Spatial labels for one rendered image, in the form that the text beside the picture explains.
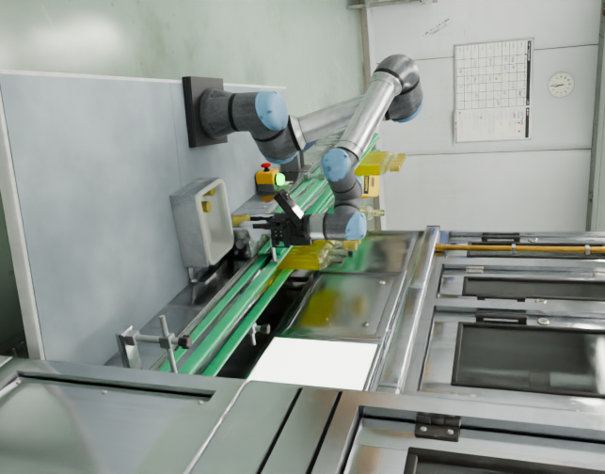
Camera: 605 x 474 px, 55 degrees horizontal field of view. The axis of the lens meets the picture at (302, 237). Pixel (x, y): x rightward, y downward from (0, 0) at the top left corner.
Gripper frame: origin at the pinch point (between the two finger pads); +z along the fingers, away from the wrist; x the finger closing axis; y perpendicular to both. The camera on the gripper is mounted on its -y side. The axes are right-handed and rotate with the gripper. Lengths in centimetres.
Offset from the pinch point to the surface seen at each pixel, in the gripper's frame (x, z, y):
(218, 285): -11.0, 6.7, 15.9
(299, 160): 79, 8, 3
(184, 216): -10.2, 13.6, -5.2
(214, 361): -35.5, -1.5, 24.9
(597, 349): 3, -96, 40
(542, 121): 605, -124, 108
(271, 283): 9.7, -0.8, 25.7
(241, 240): 8.5, 6.6, 10.0
